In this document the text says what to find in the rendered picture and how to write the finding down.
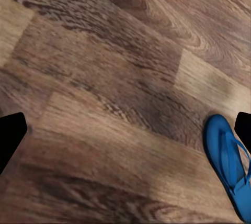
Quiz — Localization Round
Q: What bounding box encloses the sandal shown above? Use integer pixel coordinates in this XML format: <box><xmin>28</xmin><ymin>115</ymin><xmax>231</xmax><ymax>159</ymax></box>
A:
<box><xmin>204</xmin><ymin>115</ymin><xmax>251</xmax><ymax>224</ymax></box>

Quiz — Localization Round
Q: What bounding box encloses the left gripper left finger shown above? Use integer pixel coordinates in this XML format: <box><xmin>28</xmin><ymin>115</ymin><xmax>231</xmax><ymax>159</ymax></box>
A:
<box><xmin>0</xmin><ymin>112</ymin><xmax>27</xmax><ymax>175</ymax></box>

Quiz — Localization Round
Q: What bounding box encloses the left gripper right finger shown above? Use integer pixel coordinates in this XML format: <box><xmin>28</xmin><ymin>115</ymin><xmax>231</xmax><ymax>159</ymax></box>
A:
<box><xmin>234</xmin><ymin>112</ymin><xmax>251</xmax><ymax>154</ymax></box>

